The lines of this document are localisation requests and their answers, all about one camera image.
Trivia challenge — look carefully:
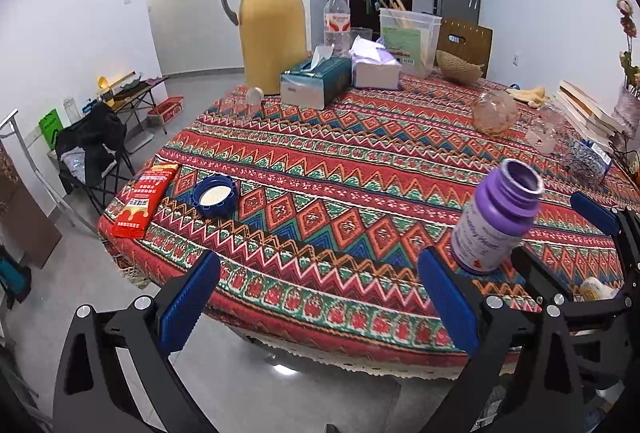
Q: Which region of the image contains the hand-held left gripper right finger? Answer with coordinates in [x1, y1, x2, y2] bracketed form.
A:
[417, 246, 587, 433]

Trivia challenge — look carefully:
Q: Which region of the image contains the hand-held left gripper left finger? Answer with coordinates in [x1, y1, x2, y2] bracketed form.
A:
[52, 251, 222, 433]

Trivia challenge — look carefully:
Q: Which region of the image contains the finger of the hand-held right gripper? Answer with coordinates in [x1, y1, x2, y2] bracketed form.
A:
[570, 191, 640, 274]
[510, 245, 574, 312]

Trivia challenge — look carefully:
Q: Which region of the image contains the clear glass cup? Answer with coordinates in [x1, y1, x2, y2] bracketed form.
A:
[525, 104, 569, 154]

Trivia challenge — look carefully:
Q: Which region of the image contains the cream round object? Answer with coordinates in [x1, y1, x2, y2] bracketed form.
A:
[579, 276, 622, 302]

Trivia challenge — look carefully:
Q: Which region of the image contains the blue white patterned packet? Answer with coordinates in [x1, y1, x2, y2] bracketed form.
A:
[569, 138, 614, 184]

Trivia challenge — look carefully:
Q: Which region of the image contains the purple plastic bottle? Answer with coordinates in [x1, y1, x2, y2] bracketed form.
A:
[450, 158, 545, 275]

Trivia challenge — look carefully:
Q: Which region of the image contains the stack of books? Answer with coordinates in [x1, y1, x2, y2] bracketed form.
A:
[554, 80, 627, 150]

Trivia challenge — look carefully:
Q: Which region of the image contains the blue bottle cap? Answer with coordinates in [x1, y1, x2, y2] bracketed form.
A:
[192, 175, 239, 219]

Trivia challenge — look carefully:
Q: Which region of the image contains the red snack packet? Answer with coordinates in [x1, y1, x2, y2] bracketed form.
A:
[110, 162, 180, 240]

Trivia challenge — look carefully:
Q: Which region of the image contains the yellow cloth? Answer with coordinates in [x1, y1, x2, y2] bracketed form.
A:
[505, 85, 549, 109]

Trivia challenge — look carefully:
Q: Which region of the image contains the black folding chair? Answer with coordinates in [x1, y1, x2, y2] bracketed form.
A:
[52, 105, 137, 217]

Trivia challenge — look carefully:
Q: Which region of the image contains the dried flower bouquet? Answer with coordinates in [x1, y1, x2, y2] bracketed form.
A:
[611, 0, 640, 141]

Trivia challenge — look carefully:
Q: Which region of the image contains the colourful patterned tablecloth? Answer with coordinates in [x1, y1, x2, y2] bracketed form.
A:
[97, 72, 640, 382]

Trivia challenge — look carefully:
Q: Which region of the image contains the teal bag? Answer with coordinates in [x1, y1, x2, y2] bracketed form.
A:
[0, 244, 32, 305]

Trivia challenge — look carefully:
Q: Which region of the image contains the brown wooden board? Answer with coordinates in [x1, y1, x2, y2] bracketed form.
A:
[0, 145, 64, 270]

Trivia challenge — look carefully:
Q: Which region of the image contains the red storage box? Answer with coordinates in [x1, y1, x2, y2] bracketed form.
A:
[147, 96, 185, 126]

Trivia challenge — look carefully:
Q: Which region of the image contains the black jacket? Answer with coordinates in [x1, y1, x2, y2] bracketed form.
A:
[54, 103, 128, 196]

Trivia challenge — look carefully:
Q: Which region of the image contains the white metal rack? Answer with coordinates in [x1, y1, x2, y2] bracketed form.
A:
[0, 108, 101, 234]

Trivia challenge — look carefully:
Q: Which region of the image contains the woven basket bowl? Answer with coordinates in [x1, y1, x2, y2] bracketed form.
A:
[435, 50, 485, 84]

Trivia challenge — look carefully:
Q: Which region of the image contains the wooden chair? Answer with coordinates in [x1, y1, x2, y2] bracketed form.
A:
[437, 18, 494, 79]

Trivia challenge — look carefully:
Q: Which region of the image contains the folding camping table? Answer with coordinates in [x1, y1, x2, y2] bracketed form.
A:
[97, 72, 172, 148]

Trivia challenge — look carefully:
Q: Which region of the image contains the green bag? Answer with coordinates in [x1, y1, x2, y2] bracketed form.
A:
[38, 108, 66, 150]

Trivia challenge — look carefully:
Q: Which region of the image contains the white tissue pack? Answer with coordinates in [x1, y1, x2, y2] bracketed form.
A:
[349, 35, 403, 90]

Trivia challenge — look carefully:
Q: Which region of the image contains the teal tissue box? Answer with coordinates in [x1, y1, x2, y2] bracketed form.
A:
[279, 45, 354, 110]

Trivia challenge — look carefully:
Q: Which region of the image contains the clear plastic storage container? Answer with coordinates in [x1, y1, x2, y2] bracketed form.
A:
[378, 7, 444, 79]

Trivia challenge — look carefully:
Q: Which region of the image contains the yellow thermos jug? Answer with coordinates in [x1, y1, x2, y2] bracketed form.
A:
[220, 0, 309, 96]

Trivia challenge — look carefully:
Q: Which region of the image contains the clear plastic water bottle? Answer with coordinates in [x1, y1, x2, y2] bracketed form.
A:
[323, 0, 353, 59]

